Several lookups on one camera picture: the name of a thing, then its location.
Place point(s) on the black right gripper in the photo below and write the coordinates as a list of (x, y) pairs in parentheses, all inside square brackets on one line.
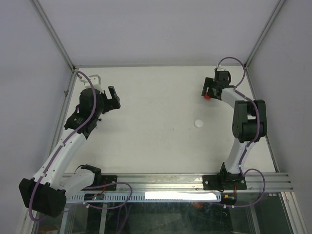
[(208, 82)]

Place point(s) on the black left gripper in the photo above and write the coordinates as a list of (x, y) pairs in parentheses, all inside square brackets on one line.
[(112, 103)]

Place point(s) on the orange charging case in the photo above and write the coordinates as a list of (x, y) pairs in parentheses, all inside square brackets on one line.
[(206, 96)]

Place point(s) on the white charging case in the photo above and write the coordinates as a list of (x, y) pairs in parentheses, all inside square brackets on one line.
[(198, 123)]

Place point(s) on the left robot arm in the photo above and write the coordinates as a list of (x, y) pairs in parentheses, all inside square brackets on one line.
[(47, 191)]

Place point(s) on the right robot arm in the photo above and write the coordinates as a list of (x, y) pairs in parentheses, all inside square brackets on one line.
[(249, 123)]

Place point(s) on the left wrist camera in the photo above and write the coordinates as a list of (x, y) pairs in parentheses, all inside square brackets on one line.
[(95, 80)]

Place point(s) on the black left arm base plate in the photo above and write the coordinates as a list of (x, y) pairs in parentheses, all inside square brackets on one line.
[(106, 182)]

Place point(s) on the aluminium frame post left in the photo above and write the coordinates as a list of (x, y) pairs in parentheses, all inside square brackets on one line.
[(52, 33)]

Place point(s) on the aluminium frame post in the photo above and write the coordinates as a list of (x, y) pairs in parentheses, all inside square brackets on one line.
[(273, 16), (52, 33)]

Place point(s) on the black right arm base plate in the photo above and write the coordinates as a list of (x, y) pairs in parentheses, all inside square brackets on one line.
[(224, 182)]

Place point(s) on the grey slotted cable duct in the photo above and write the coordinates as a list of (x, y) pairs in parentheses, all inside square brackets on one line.
[(145, 197)]

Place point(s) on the aluminium frame post right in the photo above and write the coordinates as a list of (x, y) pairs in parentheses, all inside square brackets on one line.
[(273, 16)]

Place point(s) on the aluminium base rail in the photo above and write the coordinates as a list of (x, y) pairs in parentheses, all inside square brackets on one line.
[(194, 182)]

